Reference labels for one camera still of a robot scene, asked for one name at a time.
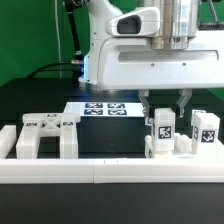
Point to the white marker sheet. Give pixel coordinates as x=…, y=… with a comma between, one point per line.
x=105, y=109

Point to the white chair back frame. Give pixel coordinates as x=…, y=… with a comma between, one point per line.
x=39, y=125

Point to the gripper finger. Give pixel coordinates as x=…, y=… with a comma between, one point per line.
x=185, y=96
x=148, y=111

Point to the black camera pole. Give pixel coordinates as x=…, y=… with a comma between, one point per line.
x=70, y=6

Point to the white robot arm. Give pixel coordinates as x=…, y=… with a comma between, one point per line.
x=159, y=45

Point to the white chair seat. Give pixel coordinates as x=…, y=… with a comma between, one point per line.
x=179, y=145

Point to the white U-shaped fence frame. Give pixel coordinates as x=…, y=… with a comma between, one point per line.
x=171, y=169

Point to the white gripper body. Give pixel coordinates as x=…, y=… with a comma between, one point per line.
x=131, y=64

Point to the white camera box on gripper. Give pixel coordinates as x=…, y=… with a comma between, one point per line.
x=141, y=22

